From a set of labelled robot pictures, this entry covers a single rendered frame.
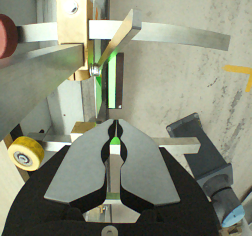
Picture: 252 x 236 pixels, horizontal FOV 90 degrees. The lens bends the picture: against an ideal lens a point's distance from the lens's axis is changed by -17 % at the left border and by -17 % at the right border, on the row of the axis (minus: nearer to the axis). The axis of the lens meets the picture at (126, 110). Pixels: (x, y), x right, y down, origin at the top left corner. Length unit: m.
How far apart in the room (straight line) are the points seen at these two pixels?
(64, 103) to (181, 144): 0.43
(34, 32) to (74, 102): 0.34
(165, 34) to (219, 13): 1.10
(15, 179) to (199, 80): 1.29
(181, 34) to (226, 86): 1.24
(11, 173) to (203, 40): 0.53
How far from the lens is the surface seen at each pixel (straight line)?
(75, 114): 0.60
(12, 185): 0.53
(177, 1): 1.21
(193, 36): 0.29
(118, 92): 0.45
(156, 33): 0.27
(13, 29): 0.29
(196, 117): 1.44
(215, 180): 1.04
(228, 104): 1.59
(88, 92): 0.46
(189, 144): 0.39
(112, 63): 0.42
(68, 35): 0.26
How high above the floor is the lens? 1.12
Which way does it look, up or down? 63 degrees down
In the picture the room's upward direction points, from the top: 177 degrees clockwise
